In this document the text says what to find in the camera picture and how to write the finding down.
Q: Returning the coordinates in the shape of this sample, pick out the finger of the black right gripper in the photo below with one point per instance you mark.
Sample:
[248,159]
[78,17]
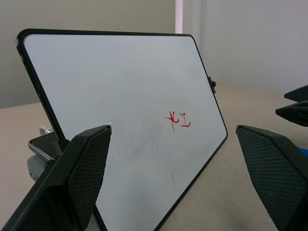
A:
[297,111]
[299,93]

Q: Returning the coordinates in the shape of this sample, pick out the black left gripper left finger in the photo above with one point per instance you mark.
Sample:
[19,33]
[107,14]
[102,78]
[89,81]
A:
[60,183]

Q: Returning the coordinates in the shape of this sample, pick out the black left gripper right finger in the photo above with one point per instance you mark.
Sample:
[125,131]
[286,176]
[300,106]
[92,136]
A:
[276,173]

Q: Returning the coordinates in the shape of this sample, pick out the blue object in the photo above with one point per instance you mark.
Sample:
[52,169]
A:
[304,152]

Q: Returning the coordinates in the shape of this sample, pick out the silver metal board stand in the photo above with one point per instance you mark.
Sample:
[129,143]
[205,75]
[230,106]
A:
[42,146]

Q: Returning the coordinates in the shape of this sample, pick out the black-framed whiteboard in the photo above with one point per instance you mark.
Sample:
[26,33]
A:
[115,84]

